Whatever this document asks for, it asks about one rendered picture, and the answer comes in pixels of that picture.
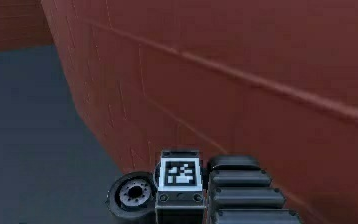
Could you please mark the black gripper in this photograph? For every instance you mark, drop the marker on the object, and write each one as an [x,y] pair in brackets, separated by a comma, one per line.
[132,195]

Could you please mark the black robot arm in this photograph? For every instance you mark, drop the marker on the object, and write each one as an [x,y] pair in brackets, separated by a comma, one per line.
[240,196]

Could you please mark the red-brown wooden cupboard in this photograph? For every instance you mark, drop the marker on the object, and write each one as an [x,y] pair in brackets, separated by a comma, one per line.
[220,83]

